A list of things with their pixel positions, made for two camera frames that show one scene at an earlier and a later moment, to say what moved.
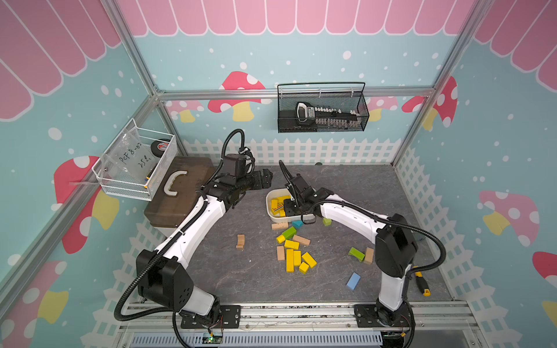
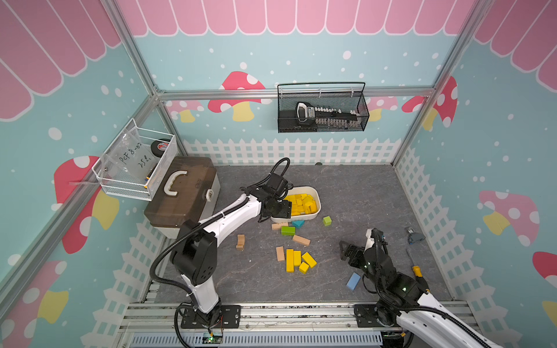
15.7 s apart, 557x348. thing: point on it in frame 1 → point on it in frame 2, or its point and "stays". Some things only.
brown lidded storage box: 175,184 stays
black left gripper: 266,179 → 285,212
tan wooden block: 281,253 stays
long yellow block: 289,260 stays
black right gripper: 286,206 → 359,254
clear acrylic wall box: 134,164 stays
